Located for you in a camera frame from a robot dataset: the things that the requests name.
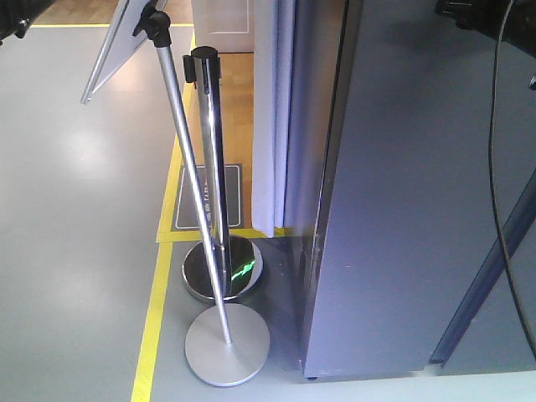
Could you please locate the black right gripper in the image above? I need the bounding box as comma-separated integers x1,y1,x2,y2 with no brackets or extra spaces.
435,0,535,53

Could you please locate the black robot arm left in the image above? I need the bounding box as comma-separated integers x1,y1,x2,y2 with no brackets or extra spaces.
1,0,55,44

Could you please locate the open white fridge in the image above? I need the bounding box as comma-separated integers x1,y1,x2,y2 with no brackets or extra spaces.
286,1,535,379

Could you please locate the grey curtain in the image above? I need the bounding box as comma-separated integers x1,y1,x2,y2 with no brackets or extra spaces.
252,1,296,237

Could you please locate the yellow floor tape line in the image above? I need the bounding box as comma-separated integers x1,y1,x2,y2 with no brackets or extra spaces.
31,22,256,402

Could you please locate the silver sign stand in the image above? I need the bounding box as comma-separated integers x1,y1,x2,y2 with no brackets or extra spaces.
80,0,271,388

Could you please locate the black hanging cable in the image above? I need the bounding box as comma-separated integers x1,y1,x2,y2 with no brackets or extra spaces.
488,0,536,361

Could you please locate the chrome stanchion post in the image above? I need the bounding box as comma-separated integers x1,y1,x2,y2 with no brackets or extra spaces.
183,46,263,302

